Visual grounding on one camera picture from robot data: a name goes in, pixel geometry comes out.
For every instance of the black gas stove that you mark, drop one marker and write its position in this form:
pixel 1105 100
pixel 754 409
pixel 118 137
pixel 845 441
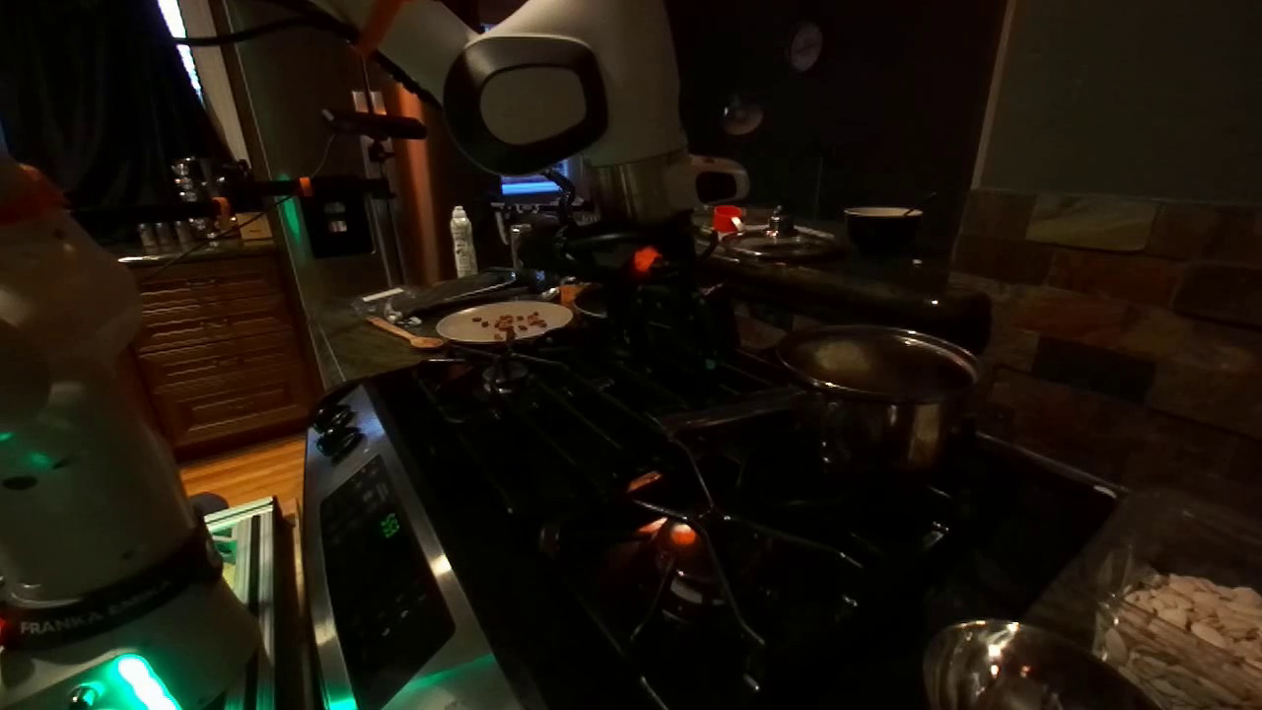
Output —
pixel 586 525

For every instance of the white plate with peanuts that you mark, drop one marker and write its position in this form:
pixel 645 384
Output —
pixel 502 320

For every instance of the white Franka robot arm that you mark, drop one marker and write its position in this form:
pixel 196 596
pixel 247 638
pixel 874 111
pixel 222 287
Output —
pixel 106 582

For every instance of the clear container white pieces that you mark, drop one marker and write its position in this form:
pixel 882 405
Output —
pixel 1179 601

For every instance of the white bottle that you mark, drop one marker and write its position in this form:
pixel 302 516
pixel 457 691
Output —
pixel 464 244

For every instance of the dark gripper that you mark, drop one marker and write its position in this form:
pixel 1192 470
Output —
pixel 654 296

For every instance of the red measuring cup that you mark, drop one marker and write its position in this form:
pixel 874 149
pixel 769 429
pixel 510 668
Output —
pixel 725 220

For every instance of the wooden spatula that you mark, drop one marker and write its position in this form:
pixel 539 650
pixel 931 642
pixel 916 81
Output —
pixel 409 337

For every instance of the steel frying pan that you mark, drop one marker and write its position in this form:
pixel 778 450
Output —
pixel 867 398

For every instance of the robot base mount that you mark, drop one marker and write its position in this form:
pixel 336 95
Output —
pixel 155 650

